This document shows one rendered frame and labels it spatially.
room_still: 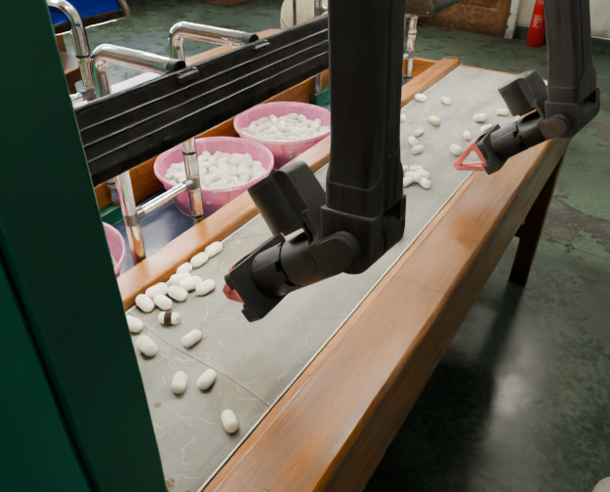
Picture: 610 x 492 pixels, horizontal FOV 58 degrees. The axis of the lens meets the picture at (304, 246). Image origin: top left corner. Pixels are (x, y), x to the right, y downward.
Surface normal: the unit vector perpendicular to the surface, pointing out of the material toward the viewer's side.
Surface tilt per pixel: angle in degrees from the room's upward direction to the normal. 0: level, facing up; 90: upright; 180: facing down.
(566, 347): 0
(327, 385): 0
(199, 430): 0
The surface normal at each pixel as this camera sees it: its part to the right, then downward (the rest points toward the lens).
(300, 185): 0.60, -0.37
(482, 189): 0.00, -0.82
